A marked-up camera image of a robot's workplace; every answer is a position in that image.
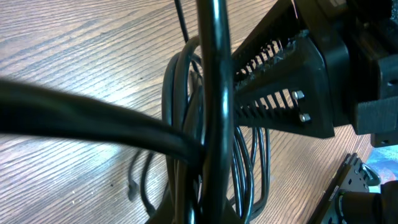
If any thin black USB cable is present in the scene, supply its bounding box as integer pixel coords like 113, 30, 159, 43
127, 0, 200, 218

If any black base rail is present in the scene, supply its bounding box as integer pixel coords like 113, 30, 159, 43
308, 153, 397, 224

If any thick black USB cable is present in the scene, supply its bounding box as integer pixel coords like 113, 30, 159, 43
0, 0, 272, 224

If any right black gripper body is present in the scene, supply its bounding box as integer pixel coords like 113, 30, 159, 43
295, 0, 397, 147

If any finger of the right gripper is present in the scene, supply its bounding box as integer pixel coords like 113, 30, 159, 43
234, 35, 335, 139
232, 0, 300, 81

